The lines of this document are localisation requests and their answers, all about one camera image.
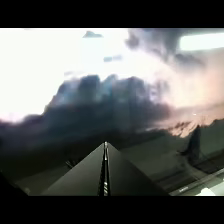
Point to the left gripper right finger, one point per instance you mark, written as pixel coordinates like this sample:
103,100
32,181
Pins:
130,176

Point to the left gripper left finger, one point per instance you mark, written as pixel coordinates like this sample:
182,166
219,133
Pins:
83,176

